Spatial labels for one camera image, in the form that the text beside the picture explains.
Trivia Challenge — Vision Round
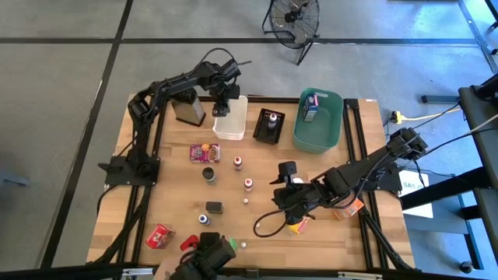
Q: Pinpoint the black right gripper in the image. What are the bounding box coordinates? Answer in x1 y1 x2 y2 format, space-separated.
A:
269 160 314 226

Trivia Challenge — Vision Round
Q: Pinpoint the small yellow box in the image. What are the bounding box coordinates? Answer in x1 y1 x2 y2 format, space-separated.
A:
286 216 311 236

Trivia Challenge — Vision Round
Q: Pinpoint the blue and pink carton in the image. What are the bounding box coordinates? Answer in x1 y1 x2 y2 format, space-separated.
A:
302 93 320 123

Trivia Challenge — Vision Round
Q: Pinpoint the red snack box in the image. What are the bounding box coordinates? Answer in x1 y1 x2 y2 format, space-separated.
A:
145 223 176 250

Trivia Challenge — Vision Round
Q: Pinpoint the white plastic bin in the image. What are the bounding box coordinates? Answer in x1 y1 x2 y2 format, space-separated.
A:
212 94 249 141

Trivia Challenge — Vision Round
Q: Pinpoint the small black plastic basket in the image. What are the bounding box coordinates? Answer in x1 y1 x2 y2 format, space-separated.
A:
252 107 286 145

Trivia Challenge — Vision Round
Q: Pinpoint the pink snack box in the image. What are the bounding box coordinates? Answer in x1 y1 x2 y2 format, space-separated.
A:
189 142 221 164

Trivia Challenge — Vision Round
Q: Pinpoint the small orange box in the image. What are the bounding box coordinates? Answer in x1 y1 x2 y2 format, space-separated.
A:
332 198 366 222

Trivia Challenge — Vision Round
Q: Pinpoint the teal plastic bin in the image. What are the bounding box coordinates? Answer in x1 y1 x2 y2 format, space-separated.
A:
293 87 345 153

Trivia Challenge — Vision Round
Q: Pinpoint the black handheld device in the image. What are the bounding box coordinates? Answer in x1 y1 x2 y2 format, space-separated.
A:
170 232 237 280

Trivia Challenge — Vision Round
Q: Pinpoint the black floor fan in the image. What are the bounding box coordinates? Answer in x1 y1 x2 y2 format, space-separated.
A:
261 0 321 66

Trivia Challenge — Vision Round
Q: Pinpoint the small red plastic container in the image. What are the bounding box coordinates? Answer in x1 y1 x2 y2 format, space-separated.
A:
180 234 200 252

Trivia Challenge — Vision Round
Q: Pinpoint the white printed paper sheet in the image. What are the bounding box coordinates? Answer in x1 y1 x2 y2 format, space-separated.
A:
399 170 433 219

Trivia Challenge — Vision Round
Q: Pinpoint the person's hand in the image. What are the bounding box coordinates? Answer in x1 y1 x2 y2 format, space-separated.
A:
153 258 184 280

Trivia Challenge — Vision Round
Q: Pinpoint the dark metal floor bar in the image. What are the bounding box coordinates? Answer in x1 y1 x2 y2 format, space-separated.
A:
422 95 460 105

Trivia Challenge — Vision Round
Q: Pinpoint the black neighbouring workstation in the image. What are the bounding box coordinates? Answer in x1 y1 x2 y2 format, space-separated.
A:
400 73 498 271

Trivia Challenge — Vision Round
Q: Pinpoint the black crossbar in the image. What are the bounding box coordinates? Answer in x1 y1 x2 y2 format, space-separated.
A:
0 261 498 280

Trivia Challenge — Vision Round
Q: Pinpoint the metal box grater black handle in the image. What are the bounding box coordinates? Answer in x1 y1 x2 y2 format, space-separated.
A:
169 87 207 128

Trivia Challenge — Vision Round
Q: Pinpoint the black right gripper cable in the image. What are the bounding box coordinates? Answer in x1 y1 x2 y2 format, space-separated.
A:
252 209 291 239

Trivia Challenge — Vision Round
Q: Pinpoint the black cable bundle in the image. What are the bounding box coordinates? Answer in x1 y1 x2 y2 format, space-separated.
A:
359 205 412 270
91 185 153 266

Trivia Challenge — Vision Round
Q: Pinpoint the silver metal bracket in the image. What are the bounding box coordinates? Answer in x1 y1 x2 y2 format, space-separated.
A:
337 271 384 280
121 266 156 277

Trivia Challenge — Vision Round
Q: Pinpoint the black floor cable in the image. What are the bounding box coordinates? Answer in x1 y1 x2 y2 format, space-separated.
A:
383 103 462 139
426 126 498 156

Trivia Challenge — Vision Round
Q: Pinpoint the yellow extension cable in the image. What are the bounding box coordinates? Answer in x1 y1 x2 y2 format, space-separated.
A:
400 107 465 120

